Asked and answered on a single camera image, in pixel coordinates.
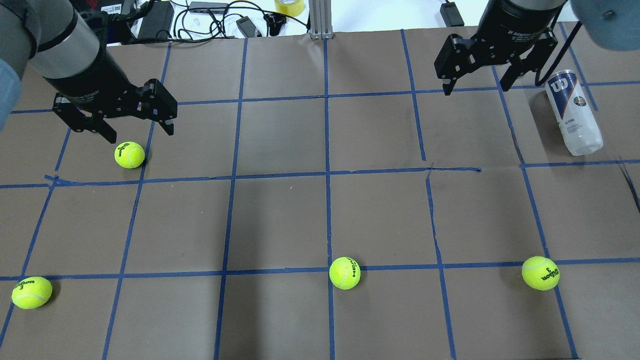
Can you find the yellow tape roll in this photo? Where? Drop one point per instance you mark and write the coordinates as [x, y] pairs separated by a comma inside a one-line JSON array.
[[292, 8]]

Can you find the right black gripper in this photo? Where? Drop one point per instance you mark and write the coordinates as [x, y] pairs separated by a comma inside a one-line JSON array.
[[515, 22]]

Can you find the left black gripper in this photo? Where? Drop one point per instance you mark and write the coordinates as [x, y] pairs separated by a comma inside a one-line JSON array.
[[86, 75]]

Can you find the clear tennis ball can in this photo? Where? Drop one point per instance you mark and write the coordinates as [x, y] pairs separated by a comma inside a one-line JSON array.
[[575, 119]]

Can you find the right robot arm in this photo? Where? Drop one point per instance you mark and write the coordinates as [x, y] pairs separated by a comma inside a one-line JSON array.
[[611, 24]]

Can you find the black power adapter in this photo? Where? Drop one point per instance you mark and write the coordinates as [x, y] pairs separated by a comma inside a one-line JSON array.
[[450, 14]]

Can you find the grey usb hub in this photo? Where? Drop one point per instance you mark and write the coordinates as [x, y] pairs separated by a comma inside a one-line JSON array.
[[207, 7]]

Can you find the tennis ball front centre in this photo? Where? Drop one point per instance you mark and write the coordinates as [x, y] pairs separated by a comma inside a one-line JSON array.
[[345, 273]]

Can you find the black power brick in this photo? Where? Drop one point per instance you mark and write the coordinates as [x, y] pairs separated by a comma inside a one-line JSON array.
[[157, 22]]

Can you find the tennis ball near left gripper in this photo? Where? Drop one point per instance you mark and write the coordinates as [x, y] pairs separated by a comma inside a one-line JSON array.
[[129, 155]]

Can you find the tennis ball front corner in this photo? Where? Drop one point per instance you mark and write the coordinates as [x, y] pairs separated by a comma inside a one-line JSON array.
[[32, 292]]

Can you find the aluminium frame post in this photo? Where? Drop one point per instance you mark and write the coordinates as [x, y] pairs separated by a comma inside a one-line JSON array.
[[320, 19]]

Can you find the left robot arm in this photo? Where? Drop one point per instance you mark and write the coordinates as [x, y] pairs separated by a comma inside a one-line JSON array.
[[51, 37]]

